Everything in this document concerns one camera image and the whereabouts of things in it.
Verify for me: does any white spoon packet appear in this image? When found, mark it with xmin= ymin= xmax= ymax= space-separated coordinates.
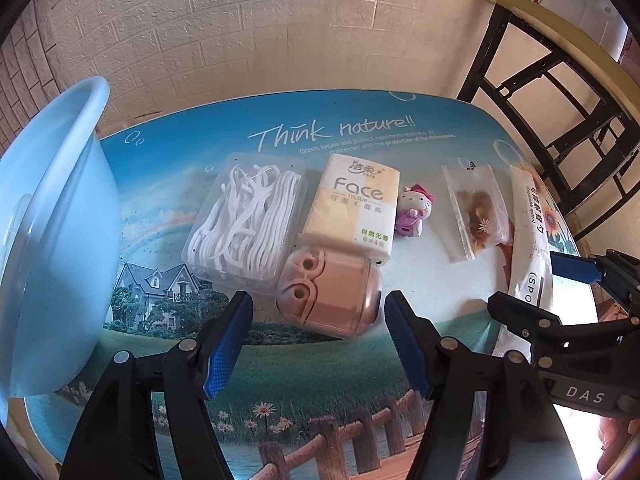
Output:
xmin=508 ymin=165 xmax=553 ymax=311

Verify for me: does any pink round device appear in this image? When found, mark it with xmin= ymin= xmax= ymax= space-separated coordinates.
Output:
xmin=274 ymin=246 xmax=382 ymax=338

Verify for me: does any clear snack bag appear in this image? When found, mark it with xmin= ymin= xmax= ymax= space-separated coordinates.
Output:
xmin=442 ymin=165 xmax=510 ymax=260

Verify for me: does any Hello Kitty figurine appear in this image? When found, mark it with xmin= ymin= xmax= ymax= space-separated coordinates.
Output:
xmin=395 ymin=183 xmax=434 ymax=237

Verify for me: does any person's right hand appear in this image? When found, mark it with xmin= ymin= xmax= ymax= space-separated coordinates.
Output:
xmin=597 ymin=417 xmax=639 ymax=474

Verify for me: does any printed blue folding table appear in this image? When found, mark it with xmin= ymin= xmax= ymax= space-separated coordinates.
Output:
xmin=8 ymin=88 xmax=601 ymax=480

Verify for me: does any yellow shelf table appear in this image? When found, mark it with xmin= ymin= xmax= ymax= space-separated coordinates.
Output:
xmin=457 ymin=0 xmax=639 ymax=240

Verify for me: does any light blue plastic basin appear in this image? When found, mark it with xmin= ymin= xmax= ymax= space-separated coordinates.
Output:
xmin=1 ymin=76 xmax=122 ymax=410

